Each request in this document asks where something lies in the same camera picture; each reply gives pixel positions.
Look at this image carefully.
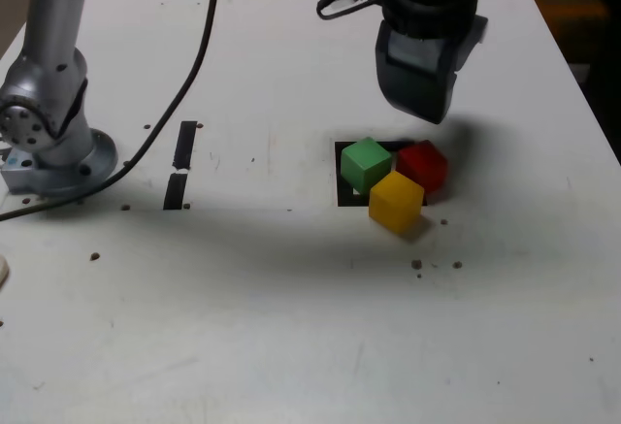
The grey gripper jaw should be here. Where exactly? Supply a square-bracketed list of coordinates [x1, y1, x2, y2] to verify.
[455, 15, 489, 76]
[374, 19, 468, 125]

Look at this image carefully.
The red cube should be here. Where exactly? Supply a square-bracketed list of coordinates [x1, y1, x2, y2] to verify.
[397, 140, 449, 195]

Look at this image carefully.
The green cube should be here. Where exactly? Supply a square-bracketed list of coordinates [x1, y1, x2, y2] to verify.
[340, 136, 393, 193]

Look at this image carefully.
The yellow cube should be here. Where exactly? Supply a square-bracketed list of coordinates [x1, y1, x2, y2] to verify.
[368, 170, 425, 235]

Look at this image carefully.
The black tape square outline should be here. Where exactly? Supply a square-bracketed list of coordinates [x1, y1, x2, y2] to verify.
[334, 140, 429, 208]

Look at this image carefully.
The black tape strip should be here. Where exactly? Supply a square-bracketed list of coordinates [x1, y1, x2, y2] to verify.
[162, 120, 199, 212]

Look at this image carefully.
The black cable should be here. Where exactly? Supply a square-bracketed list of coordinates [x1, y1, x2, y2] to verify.
[0, 0, 225, 222]

